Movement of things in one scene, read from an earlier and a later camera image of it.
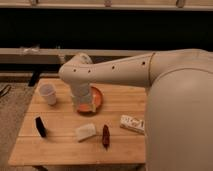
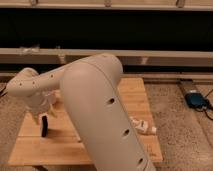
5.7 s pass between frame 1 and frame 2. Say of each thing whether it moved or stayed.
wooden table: stayed
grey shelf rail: stayed
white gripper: moved
